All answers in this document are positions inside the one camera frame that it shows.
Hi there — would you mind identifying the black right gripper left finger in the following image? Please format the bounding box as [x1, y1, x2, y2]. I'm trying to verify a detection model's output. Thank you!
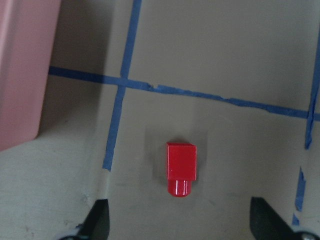
[76, 199, 110, 240]

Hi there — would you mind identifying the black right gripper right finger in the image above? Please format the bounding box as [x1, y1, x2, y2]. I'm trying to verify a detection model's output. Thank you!
[249, 197, 295, 240]

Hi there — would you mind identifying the red toy block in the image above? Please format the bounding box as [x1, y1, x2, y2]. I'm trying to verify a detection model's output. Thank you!
[166, 142, 197, 198]

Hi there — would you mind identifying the pink plastic box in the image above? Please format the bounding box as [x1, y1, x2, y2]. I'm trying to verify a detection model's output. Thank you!
[0, 0, 61, 150]

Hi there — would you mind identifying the brown paper table cover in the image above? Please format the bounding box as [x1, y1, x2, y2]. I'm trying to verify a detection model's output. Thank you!
[0, 0, 320, 240]

